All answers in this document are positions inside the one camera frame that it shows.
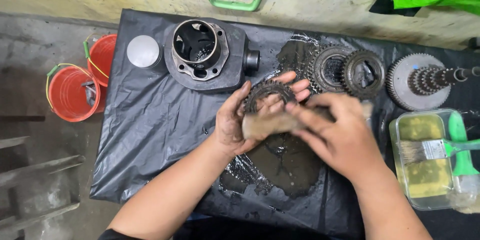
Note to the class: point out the steel toothed gear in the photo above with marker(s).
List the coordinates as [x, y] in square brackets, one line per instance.
[262, 89]

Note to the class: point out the grey wooden frame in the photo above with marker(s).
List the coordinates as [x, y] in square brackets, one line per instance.
[37, 191]

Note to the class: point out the person's left hand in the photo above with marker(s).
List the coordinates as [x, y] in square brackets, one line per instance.
[228, 127]

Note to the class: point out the black engine cylinder block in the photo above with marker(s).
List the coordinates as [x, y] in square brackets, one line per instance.
[225, 71]

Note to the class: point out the greasy gear with dark hub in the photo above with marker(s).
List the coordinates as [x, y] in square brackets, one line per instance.
[375, 73]

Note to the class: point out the orange bucket with metal part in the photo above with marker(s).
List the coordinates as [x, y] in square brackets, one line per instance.
[67, 95]

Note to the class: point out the person's right fingers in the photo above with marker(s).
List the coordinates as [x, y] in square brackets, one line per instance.
[307, 114]

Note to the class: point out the clear plastic container yellow liquid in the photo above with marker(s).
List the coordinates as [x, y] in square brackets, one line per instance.
[423, 180]

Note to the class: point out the black plastic sheet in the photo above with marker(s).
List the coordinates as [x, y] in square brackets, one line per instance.
[150, 127]

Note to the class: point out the cluster gear shaft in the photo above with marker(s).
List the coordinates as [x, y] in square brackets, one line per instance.
[403, 82]

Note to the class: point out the worn bristle paint brush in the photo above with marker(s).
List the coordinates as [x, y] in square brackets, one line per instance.
[268, 125]

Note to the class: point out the person's right hand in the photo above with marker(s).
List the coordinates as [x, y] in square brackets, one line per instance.
[343, 138]

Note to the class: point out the person's dark clothing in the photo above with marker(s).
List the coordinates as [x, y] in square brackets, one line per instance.
[243, 230]

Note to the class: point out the grey metal part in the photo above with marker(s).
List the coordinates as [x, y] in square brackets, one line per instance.
[90, 93]

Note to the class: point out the silver piston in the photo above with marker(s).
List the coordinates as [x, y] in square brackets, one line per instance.
[143, 51]

